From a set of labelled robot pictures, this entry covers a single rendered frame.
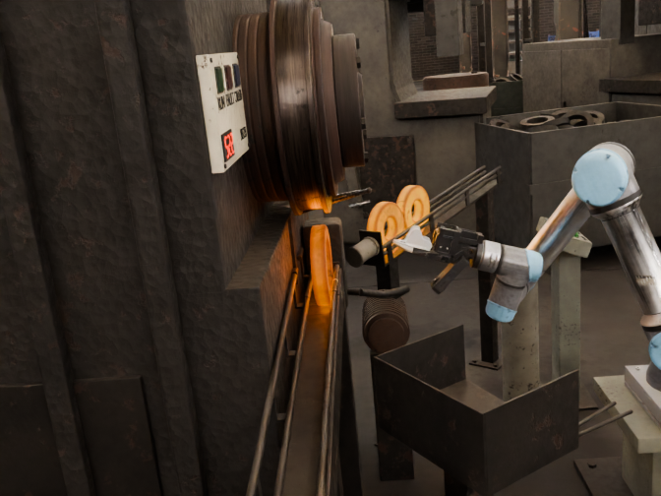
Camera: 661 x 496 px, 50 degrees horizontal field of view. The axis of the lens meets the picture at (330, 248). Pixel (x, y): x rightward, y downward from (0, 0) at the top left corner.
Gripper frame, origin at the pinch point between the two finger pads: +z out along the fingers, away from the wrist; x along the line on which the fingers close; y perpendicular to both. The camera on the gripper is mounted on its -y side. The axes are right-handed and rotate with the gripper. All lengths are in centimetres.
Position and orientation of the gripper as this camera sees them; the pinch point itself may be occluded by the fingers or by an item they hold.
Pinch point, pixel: (397, 244)
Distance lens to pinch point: 176.6
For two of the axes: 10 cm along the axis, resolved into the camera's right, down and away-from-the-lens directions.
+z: -9.8, -2.2, -0.1
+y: 2.1, -9.4, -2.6
